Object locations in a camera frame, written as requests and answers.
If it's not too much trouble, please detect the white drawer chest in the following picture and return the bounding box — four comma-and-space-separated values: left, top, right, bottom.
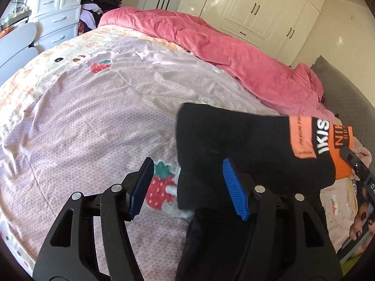
27, 0, 81, 53

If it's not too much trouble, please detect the black long-sleeve shirt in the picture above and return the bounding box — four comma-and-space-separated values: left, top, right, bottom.
176, 104, 353, 280

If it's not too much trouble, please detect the light pink fluffy garment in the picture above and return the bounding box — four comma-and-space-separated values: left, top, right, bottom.
352, 136, 372, 167

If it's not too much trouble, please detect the pink plush duvet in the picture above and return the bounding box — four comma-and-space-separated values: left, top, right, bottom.
99, 7, 335, 121

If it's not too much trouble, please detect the white glossy wardrobe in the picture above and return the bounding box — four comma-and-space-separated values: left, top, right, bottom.
178, 0, 325, 66

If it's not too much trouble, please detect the grey quilted headboard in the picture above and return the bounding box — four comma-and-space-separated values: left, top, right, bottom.
311, 56, 374, 154

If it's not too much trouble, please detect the lilac patterned bed sheet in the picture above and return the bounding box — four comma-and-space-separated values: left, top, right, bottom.
1, 26, 279, 280

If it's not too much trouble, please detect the person right hand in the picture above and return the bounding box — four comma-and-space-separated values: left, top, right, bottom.
349, 185, 375, 258

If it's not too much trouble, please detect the dark clothes pile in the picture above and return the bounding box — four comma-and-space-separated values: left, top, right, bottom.
78, 0, 123, 35

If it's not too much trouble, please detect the white chair back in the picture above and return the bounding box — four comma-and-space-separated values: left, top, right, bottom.
0, 23, 39, 84

